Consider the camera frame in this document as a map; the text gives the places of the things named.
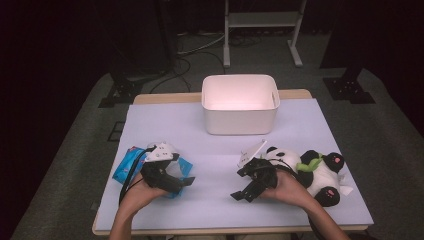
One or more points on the person's left hand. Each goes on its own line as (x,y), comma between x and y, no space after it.
(143,196)

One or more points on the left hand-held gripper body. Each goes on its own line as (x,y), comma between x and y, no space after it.
(156,173)

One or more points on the white plastic storage box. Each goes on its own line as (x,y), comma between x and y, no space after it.
(240,121)

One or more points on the black floor hatch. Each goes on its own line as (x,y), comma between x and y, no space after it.
(116,131)

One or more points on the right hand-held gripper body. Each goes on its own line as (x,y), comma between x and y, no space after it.
(263,173)

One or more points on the panda plush toy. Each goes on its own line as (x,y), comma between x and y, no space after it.
(286,156)

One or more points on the person's right hand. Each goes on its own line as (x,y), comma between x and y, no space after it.
(290,190)

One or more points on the white metal stand frame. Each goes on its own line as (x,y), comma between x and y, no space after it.
(263,19)

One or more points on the blue wet wipes pack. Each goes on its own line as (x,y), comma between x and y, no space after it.
(125,170)

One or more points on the light wooden table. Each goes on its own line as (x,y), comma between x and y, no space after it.
(166,98)

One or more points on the black stand base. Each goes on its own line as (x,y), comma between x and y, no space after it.
(123,90)
(346,90)

